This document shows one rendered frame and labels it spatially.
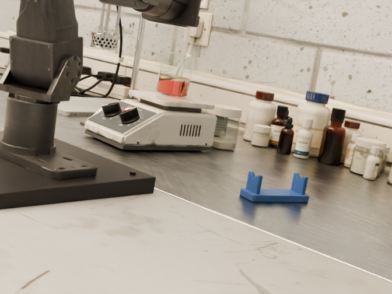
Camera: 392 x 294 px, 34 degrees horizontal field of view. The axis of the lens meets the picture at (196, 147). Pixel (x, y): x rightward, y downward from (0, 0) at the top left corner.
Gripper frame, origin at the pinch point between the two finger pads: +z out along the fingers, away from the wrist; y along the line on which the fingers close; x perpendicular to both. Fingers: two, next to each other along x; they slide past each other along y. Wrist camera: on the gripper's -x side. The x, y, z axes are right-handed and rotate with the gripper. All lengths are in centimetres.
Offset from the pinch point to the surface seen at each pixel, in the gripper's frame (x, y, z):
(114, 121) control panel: 21.3, 5.5, -11.7
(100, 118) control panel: 21.4, 9.2, -10.3
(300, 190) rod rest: 23.9, -29.7, -19.0
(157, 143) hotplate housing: 23.5, -2.3, -9.9
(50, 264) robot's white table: 27, -20, -64
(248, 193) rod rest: 24.9, -24.2, -25.8
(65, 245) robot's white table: 27, -18, -59
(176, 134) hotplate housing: 21.7, -4.1, -6.5
